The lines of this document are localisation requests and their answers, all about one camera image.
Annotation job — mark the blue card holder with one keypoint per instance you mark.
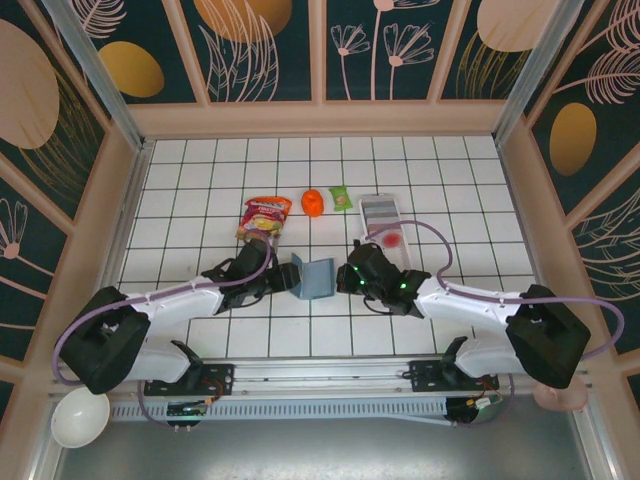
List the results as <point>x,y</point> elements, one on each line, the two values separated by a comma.
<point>319,280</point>

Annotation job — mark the white plastic card tray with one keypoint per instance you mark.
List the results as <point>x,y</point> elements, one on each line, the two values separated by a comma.
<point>405,255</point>

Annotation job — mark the card with red circle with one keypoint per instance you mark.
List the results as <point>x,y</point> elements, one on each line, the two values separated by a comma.
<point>391,240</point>

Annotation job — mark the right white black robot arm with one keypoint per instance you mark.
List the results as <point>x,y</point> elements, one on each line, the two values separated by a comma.
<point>465,300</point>

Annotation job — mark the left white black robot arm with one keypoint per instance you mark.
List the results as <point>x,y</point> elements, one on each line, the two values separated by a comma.
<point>175,300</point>

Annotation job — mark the stack of grey cards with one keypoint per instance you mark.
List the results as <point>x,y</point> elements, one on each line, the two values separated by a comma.
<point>380,210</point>

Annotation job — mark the red fruit snack bag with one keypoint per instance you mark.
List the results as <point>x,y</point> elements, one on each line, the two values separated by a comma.
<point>262,220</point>

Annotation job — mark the orange crumpled object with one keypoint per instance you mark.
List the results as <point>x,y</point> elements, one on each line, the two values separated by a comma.
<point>313,202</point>

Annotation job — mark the small green snack packet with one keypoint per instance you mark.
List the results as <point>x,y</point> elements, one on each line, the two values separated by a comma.
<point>340,198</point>

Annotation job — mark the left controller circuit board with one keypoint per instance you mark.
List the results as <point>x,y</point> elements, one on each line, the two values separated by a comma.
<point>187,410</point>

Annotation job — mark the controller circuit board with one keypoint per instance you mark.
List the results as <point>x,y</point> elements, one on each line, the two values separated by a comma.
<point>470,407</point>
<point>187,410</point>

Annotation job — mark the right controller circuit board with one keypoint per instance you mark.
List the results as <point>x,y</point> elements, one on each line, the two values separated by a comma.
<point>470,407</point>

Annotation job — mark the pink translucent cup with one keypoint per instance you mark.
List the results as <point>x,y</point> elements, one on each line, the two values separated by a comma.
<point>565,397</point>

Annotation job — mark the white bowl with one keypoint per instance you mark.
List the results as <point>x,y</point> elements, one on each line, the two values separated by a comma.
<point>80,417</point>

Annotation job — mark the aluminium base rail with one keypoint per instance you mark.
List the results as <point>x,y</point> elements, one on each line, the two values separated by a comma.
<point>325,372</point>

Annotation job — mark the left aluminium side rail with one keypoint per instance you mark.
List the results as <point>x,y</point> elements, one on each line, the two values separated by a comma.
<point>120,240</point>

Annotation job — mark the aluminium side rail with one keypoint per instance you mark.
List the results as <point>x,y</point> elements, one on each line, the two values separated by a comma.
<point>120,240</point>
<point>529,245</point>

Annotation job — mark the right aluminium side rail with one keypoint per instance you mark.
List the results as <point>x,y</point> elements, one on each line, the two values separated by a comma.
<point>529,245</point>

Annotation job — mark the right aluminium frame post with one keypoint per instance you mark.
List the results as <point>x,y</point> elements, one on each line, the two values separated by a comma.
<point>532,75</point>

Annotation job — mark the aluminium frame post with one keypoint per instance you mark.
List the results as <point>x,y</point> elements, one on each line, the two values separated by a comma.
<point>100,75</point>
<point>532,75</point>

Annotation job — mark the left aluminium frame post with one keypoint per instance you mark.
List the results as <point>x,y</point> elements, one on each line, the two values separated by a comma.
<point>100,75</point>

